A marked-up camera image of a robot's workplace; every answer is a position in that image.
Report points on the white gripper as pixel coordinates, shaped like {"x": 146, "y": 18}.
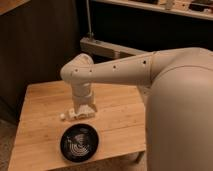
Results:
{"x": 84, "y": 104}

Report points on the clear plastic bottle white cap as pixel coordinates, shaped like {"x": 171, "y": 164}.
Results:
{"x": 71, "y": 115}

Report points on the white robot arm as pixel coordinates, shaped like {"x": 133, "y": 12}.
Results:
{"x": 179, "y": 107}

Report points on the black ceramic bowl white pattern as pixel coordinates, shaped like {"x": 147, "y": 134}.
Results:
{"x": 79, "y": 143}

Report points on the wooden table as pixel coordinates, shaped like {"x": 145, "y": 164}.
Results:
{"x": 119, "y": 121}

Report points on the metal pole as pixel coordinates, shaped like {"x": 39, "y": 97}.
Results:
{"x": 90, "y": 31}

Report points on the dark wooden cabinet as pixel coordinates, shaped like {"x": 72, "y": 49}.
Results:
{"x": 36, "y": 40}

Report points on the wooden shelf with items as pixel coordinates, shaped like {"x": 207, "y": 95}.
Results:
{"x": 200, "y": 9}

